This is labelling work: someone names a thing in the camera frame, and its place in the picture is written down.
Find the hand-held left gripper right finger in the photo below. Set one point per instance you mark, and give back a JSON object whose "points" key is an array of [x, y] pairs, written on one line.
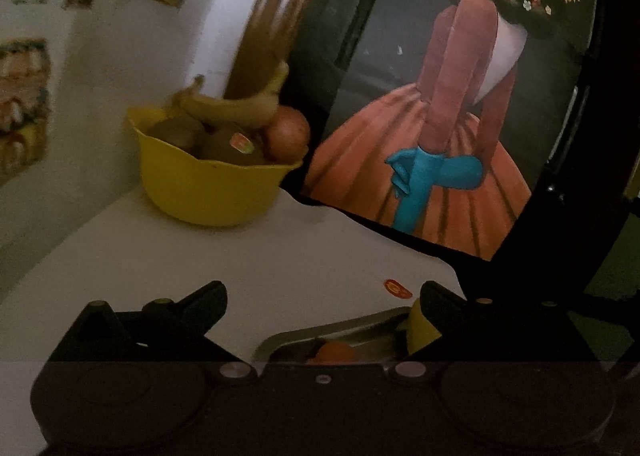
{"points": [[442, 308]]}

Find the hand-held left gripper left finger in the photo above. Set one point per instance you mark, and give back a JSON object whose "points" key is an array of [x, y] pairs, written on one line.
{"points": [[202, 306]]}

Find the yellow-green banana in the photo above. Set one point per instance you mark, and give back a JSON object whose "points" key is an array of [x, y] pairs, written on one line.
{"points": [[419, 332]]}

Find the metal tray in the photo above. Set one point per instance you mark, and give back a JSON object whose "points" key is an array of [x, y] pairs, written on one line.
{"points": [[350, 328]]}

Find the small orange kumquat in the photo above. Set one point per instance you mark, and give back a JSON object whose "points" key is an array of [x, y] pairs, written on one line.
{"points": [[336, 352]]}

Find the white printed table mat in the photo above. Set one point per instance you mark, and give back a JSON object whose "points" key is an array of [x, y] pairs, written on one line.
{"points": [[250, 256]]}

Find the yellow plastic bowl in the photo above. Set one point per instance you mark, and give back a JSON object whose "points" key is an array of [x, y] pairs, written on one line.
{"points": [[210, 191]]}

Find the kiwi with red sticker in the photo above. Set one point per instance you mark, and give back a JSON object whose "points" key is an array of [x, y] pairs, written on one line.
{"points": [[225, 148]]}

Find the brown onion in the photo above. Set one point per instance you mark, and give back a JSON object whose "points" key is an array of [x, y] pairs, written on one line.
{"points": [[287, 133]]}

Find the curved banana with stem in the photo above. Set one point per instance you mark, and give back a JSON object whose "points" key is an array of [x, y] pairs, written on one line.
{"points": [[230, 110]]}

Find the orange dress wall poster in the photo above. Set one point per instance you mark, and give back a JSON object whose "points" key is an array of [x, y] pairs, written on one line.
{"points": [[450, 216]]}

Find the coloured houses wall drawing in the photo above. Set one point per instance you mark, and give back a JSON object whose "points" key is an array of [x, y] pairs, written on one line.
{"points": [[25, 95]]}

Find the brown wooden frame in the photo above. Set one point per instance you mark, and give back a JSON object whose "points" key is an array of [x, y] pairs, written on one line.
{"points": [[280, 10]]}

